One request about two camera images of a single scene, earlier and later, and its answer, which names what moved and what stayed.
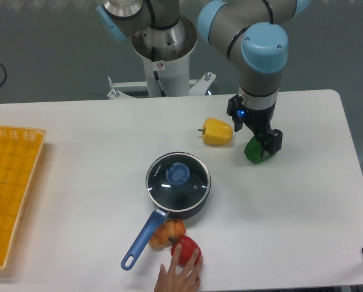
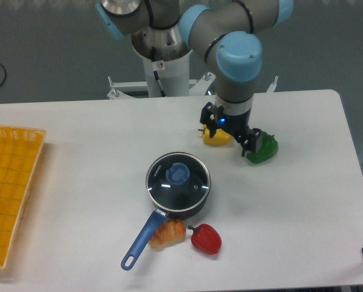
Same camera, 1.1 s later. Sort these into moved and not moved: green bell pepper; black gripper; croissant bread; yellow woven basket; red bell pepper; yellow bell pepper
Moved: red bell pepper; black gripper
Not moved: green bell pepper; yellow woven basket; croissant bread; yellow bell pepper
